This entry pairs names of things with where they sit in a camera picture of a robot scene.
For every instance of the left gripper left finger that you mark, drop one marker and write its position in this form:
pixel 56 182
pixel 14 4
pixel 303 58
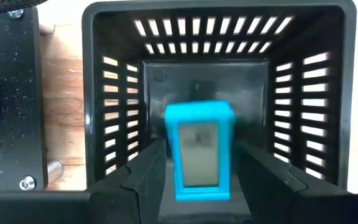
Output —
pixel 129 193

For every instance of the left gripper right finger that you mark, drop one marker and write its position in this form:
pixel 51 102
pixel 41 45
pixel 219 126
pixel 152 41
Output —
pixel 278 196

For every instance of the cyan framed digital display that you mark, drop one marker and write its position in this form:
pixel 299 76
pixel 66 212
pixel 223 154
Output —
pixel 199 155

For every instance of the black slotted plastic basket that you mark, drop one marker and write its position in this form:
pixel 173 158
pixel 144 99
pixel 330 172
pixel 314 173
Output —
pixel 120 34

